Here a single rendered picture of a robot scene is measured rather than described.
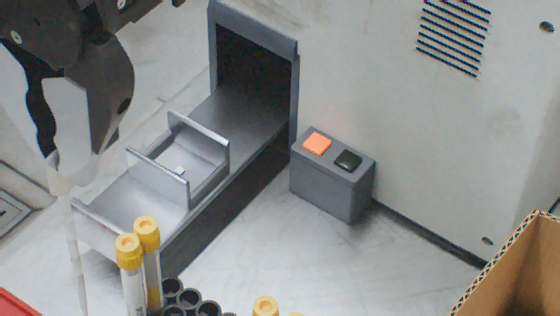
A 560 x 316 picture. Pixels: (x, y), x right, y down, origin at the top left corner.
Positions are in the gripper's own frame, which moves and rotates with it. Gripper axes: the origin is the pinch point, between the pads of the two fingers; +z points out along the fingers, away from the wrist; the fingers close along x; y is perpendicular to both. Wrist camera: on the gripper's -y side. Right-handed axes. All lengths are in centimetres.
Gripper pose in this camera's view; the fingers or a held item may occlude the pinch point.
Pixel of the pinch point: (61, 169)
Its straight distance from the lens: 52.5
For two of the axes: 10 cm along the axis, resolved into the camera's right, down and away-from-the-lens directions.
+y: 6.0, -5.9, 5.4
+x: -8.0, -4.7, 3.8
